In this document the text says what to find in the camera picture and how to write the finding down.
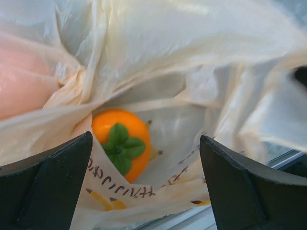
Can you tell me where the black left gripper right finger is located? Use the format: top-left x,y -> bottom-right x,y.
200,135 -> 307,230

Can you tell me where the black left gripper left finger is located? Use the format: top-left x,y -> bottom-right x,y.
0,132 -> 93,230

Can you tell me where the orange banana-print plastic bag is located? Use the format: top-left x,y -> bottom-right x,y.
0,0 -> 307,230

